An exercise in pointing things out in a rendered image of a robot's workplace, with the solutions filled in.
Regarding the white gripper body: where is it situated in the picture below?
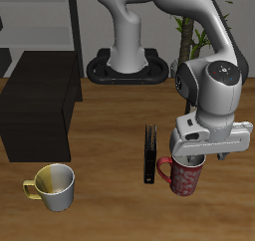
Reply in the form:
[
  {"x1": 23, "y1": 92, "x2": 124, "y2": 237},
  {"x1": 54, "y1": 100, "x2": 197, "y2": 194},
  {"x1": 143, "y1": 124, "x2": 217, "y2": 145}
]
[{"x1": 169, "y1": 120, "x2": 254, "y2": 158}]

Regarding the red mug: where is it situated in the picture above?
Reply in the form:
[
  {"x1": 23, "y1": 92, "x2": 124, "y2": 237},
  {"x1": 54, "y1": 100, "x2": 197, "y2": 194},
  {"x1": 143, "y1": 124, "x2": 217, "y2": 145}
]
[{"x1": 156, "y1": 153, "x2": 207, "y2": 197}]

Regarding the yellow and white mug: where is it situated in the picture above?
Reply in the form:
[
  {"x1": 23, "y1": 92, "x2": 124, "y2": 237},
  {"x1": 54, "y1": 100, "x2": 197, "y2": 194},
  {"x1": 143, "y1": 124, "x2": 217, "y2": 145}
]
[{"x1": 22, "y1": 162, "x2": 76, "y2": 213}]

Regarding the green pot plant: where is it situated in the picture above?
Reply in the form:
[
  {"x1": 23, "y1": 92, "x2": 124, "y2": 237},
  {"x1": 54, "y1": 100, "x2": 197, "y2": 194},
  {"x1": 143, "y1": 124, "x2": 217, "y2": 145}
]
[{"x1": 171, "y1": 0, "x2": 237, "y2": 68}]

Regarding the dark wooden cabinet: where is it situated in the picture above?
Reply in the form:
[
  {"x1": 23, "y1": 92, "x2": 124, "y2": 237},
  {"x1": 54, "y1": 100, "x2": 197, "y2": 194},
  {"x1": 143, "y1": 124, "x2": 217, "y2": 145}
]
[{"x1": 0, "y1": 50, "x2": 84, "y2": 163}]

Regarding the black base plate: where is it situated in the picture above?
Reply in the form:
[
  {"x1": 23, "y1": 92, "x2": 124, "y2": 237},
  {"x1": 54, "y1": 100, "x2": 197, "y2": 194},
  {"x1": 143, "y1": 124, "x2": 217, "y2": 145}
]
[{"x1": 86, "y1": 48, "x2": 170, "y2": 86}]

